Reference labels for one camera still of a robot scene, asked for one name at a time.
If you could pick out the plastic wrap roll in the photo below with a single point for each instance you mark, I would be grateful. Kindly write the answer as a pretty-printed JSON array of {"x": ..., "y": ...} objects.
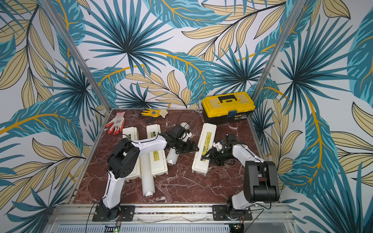
[
  {"x": 148, "y": 187},
  {"x": 173, "y": 155}
]

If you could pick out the red white work glove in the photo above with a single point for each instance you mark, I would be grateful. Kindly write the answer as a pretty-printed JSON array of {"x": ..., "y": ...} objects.
[{"x": 116, "y": 125}]

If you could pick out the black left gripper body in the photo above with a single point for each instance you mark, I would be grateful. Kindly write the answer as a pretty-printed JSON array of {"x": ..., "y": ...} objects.
[{"x": 185, "y": 146}]

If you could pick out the aluminium front rail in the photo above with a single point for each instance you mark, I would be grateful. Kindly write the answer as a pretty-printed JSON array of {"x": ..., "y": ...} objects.
[{"x": 152, "y": 213}]

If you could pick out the white dispenser lid yellow label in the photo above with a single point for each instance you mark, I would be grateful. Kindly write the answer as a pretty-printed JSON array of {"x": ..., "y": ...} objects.
[{"x": 205, "y": 144}]

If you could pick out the yellow black work glove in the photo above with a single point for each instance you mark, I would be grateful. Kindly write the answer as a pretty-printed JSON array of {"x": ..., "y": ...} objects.
[{"x": 154, "y": 113}]

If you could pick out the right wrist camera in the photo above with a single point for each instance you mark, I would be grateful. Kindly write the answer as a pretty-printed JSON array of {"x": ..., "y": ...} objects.
[{"x": 218, "y": 146}]

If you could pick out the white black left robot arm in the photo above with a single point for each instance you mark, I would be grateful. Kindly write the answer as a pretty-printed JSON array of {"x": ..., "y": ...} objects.
[{"x": 125, "y": 155}]

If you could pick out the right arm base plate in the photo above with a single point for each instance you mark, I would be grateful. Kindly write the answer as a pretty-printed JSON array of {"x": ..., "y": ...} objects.
[{"x": 231, "y": 212}]

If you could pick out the yellow black toolbox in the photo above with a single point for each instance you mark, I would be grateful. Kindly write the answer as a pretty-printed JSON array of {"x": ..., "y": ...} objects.
[{"x": 225, "y": 108}]

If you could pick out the white wrap dispenser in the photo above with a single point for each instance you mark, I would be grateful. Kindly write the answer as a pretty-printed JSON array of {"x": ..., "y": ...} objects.
[
  {"x": 157, "y": 158},
  {"x": 132, "y": 134}
]

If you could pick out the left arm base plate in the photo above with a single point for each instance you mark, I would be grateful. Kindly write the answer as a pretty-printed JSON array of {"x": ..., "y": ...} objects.
[{"x": 118, "y": 213}]

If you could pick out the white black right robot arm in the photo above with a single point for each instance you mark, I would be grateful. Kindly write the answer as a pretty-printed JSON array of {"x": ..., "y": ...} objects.
[{"x": 260, "y": 184}]

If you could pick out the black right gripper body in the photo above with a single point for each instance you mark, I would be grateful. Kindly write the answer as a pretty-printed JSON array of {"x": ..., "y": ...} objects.
[{"x": 216, "y": 151}]

